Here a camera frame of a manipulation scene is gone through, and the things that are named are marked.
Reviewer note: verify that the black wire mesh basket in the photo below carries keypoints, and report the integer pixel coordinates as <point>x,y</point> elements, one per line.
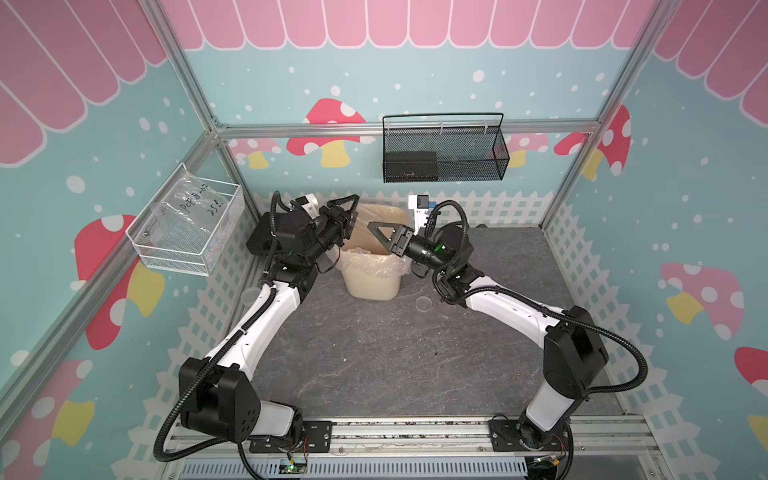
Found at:
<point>470,146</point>

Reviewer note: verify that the clear plastic bag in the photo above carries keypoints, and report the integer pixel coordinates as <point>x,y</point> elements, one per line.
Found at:
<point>193,221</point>

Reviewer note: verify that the clear tea jar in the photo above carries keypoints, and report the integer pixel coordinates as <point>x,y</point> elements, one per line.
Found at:
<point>249,296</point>

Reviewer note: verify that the white wire wall basket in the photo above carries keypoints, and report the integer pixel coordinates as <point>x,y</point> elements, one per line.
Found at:
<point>164,262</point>

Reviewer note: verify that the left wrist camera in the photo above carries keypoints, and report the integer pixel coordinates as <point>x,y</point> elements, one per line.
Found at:
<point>308,203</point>

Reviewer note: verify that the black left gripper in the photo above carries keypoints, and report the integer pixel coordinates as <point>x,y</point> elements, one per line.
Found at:
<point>341,222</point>

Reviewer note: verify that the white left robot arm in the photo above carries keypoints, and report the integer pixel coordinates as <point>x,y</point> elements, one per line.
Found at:
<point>216,394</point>

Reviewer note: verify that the clear plastic bin liner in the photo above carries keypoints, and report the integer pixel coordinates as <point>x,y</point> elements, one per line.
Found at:
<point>363,252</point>

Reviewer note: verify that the black plastic tool case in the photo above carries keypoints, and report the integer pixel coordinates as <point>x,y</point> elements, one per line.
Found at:
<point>261,239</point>

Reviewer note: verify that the black box in basket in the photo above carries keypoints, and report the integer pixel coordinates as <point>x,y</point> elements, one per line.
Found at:
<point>410,166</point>

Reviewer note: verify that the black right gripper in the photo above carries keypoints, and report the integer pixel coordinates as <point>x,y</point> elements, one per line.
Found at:
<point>403,232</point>

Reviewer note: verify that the cream plastic trash bin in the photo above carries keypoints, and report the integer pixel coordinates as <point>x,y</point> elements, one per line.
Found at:
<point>367,287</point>

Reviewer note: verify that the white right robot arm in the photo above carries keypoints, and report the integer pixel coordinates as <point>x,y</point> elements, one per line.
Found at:
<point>573,353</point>

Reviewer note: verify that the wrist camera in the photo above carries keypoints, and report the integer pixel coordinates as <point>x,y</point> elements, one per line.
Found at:
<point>419,206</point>
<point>308,203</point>

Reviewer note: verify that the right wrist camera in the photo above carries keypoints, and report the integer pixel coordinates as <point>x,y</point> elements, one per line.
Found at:
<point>419,206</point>

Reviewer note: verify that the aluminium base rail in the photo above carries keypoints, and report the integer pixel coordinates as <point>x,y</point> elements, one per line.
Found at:
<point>461,447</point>

